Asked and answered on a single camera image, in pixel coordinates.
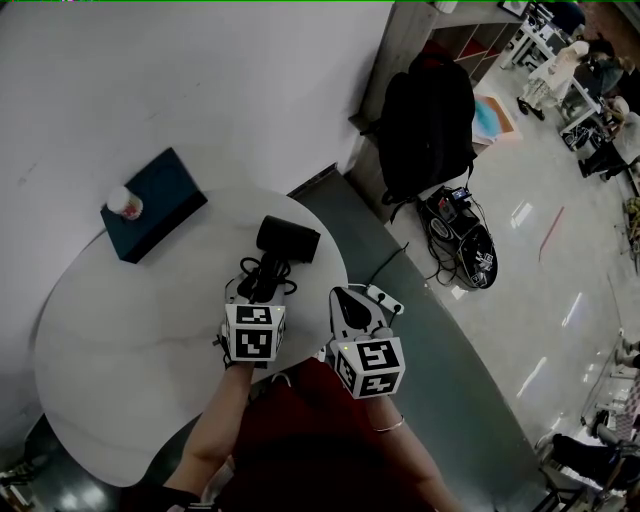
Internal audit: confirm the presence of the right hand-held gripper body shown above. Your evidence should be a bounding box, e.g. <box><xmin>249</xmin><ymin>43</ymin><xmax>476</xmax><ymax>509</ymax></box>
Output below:
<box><xmin>329</xmin><ymin>324</ymin><xmax>405</xmax><ymax>400</ymax></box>

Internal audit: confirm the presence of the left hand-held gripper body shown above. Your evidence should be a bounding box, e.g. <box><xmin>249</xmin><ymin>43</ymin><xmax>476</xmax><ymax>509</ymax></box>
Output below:
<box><xmin>219</xmin><ymin>302</ymin><xmax>287</xmax><ymax>370</ymax></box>

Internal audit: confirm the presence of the black hair dryer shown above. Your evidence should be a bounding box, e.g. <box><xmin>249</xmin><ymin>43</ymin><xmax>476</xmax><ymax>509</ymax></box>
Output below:
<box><xmin>234</xmin><ymin>214</ymin><xmax>322</xmax><ymax>306</ymax></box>

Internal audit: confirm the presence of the person's left forearm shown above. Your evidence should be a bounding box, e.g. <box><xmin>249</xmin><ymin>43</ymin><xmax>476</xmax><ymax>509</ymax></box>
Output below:
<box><xmin>162</xmin><ymin>362</ymin><xmax>254</xmax><ymax>501</ymax></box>

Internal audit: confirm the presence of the person's right forearm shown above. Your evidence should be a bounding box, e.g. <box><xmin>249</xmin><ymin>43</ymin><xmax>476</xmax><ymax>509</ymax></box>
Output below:
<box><xmin>364</xmin><ymin>394</ymin><xmax>466</xmax><ymax>512</ymax></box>

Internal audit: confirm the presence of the white power strip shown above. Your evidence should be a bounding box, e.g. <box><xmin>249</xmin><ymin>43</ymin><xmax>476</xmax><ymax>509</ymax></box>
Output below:
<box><xmin>347</xmin><ymin>283</ymin><xmax>405</xmax><ymax>316</ymax></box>

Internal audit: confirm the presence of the person's red clothing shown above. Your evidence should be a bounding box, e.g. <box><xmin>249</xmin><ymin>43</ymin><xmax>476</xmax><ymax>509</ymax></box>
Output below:
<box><xmin>219</xmin><ymin>357</ymin><xmax>441</xmax><ymax>512</ymax></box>

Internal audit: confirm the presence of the black tray of electronics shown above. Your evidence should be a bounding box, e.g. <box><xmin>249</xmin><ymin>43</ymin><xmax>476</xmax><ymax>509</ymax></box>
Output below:
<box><xmin>417</xmin><ymin>184</ymin><xmax>497</xmax><ymax>290</ymax></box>

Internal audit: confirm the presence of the dark blue box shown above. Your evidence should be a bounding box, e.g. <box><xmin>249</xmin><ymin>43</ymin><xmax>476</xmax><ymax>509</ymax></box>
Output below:
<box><xmin>99</xmin><ymin>147</ymin><xmax>209</xmax><ymax>265</ymax></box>

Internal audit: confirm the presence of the pink and white cup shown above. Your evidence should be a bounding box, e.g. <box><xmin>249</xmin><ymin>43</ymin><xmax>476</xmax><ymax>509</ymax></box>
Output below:
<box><xmin>106</xmin><ymin>185</ymin><xmax>145</xmax><ymax>221</ymax></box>

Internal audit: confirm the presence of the black backpack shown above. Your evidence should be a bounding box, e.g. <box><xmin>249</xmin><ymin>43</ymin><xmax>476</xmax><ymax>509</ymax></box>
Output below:
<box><xmin>359</xmin><ymin>52</ymin><xmax>479</xmax><ymax>224</ymax></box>

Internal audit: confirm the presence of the blue and orange painting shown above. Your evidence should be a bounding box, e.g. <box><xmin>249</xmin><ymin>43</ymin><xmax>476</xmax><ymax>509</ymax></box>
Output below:
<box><xmin>472</xmin><ymin>92</ymin><xmax>524</xmax><ymax>146</ymax></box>

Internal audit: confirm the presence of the grey wooden shelf unit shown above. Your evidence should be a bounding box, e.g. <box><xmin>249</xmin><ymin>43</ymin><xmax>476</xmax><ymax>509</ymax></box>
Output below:
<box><xmin>348</xmin><ymin>0</ymin><xmax>526</xmax><ymax>191</ymax></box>

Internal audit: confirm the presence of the white office desk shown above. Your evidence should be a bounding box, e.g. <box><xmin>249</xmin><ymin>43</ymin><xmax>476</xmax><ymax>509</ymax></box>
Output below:
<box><xmin>499</xmin><ymin>14</ymin><xmax>616</xmax><ymax>136</ymax></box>

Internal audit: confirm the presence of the black power cable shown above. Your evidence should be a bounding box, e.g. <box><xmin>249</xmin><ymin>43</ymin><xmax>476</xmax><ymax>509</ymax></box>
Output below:
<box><xmin>369</xmin><ymin>242</ymin><xmax>410</xmax><ymax>286</ymax></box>

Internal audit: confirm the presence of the thin gold bracelet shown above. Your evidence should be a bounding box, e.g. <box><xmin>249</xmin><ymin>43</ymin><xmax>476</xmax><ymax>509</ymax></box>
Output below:
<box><xmin>372</xmin><ymin>414</ymin><xmax>406</xmax><ymax>434</ymax></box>

